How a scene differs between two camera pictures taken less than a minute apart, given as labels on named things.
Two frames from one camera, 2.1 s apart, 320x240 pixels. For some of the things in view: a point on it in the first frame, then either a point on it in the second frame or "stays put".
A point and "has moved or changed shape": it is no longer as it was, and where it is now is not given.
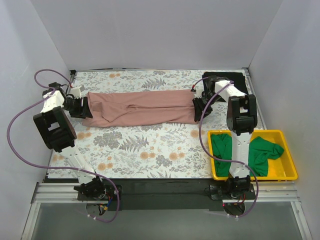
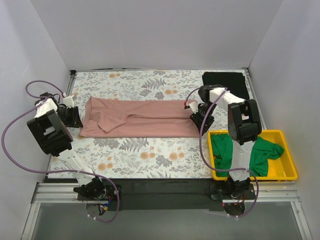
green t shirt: (261, 151) stays put
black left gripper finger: (86, 112) -> (78, 122)
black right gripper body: (201, 107) -> (202, 120)
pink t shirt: (140, 108) has moved or changed shape
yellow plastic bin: (283, 168) stays put
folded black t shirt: (238, 78) stays put
